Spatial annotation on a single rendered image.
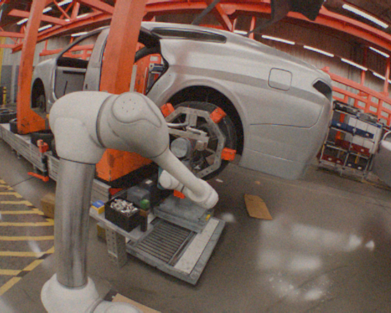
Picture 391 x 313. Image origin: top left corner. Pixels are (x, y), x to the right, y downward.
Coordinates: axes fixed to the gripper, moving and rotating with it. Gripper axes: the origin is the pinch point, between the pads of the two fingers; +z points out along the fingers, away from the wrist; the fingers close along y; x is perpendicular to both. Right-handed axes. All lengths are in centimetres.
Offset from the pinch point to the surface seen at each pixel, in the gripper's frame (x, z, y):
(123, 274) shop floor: -83, -45, -25
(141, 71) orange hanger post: 78, 259, -253
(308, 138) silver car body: 27, 36, 70
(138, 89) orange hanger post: 36, 258, -255
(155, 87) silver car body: 42, 38, -63
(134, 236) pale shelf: -38, -46, -14
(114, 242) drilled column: -56, -43, -32
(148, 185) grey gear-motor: -40, 15, -45
